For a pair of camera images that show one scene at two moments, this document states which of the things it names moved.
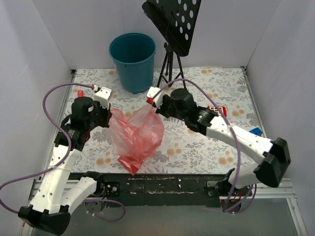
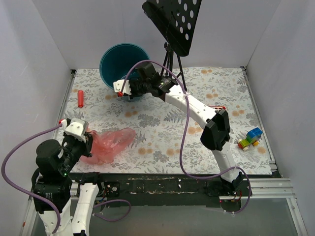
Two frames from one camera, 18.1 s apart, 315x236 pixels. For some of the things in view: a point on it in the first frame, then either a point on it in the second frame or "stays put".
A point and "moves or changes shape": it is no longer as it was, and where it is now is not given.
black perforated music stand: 175,20 stays put
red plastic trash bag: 135,140 → 107,144
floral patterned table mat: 183,150 stays put
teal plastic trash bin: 134,54 moves or changes shape
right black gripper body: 161,107 → 134,89
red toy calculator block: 222,109 stays put
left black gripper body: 106,116 → 88,143
